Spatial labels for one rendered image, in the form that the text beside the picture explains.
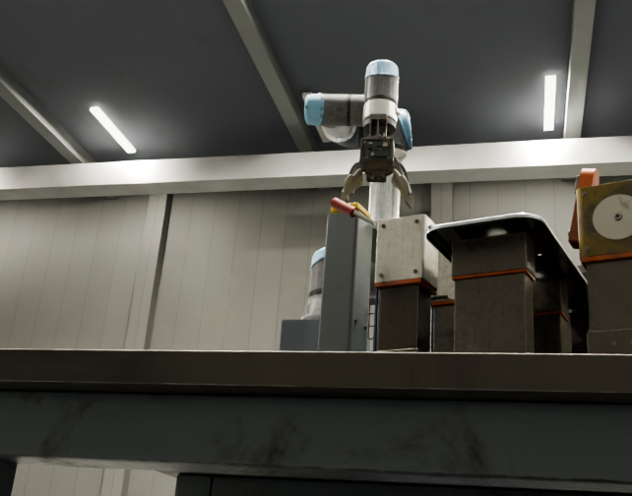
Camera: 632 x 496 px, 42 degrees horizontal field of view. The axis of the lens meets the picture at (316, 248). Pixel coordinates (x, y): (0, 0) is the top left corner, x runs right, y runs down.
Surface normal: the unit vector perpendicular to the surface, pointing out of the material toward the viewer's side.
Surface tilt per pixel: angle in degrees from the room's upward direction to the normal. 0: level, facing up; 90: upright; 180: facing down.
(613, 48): 180
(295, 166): 90
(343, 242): 90
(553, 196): 90
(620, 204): 90
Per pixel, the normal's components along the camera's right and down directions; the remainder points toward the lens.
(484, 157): -0.23, -0.38
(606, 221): -0.49, -0.36
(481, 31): -0.07, 0.92
